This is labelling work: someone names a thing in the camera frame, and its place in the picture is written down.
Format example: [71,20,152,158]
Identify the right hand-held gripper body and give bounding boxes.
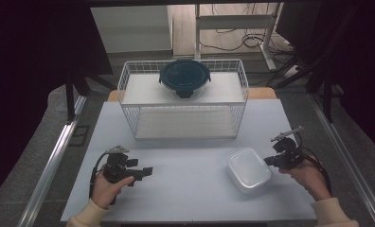
[269,125,307,170]

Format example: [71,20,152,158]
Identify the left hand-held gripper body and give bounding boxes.
[101,144,146,206]

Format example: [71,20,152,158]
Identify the white square lidded container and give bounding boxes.
[225,147,273,195]

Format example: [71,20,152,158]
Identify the white wire rack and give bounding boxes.
[116,59,250,140]

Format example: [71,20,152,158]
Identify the round glass container blue lid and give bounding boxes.
[158,59,212,101]

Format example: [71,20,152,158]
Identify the person's left hand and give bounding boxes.
[90,164,135,210]

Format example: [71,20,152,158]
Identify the person's right hand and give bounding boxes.
[277,156,332,202]

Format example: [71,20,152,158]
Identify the black metal stand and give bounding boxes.
[269,37,346,124]
[64,74,117,125]

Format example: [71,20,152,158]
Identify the dark curtain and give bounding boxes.
[275,0,375,159]
[0,0,114,206]

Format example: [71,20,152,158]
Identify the white cabinet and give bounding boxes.
[90,5,174,54]

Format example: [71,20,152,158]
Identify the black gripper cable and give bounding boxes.
[88,152,110,200]
[295,131,333,197]

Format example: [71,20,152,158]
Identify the aluminium rail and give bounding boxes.
[17,94,88,227]
[308,94,375,227]

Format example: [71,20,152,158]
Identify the black floor cables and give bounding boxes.
[198,3,295,55]

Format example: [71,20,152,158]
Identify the white desk frame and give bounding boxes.
[193,3,284,71]

